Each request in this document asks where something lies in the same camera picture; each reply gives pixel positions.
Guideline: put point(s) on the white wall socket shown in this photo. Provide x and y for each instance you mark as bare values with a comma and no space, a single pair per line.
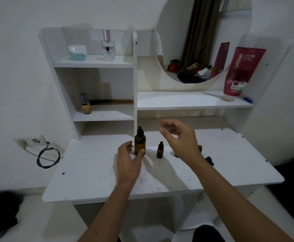
37,140

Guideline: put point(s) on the person's right hand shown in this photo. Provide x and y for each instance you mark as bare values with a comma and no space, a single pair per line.
184,143

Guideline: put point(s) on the small yellow label bottle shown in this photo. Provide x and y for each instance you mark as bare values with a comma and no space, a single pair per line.
86,108

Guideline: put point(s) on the black dropper with glass pipette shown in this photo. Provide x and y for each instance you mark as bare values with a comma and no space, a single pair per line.
140,131

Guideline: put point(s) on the red cosmetic tube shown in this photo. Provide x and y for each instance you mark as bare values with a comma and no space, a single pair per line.
241,73

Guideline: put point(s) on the white and blue cream jar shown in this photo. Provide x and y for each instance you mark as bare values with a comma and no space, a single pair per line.
77,53

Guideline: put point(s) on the person's right leg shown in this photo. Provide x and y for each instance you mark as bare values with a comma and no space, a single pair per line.
207,235

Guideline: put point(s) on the brown comb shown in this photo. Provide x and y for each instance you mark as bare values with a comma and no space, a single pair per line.
111,102

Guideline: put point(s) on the person's left forearm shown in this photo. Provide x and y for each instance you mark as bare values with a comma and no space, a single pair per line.
104,216

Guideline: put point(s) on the blue pen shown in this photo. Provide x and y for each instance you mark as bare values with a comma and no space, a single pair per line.
248,100

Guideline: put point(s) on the white vanity desk with shelves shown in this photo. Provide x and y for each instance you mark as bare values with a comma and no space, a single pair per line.
101,115

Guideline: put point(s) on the person's left hand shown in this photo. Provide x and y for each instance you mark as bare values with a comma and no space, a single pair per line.
128,168

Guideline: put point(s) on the black green bag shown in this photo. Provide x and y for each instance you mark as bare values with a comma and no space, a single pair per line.
290,189

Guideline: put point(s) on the large amber glass bottle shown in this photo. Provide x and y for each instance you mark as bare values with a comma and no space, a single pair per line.
139,143

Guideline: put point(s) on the round mirror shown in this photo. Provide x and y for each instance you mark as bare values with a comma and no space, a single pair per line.
172,27

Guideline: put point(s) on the clear perfume bottle pink cap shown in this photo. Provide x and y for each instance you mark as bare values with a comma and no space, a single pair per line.
108,51

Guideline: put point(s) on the person's right forearm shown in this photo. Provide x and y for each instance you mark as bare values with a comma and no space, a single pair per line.
237,206

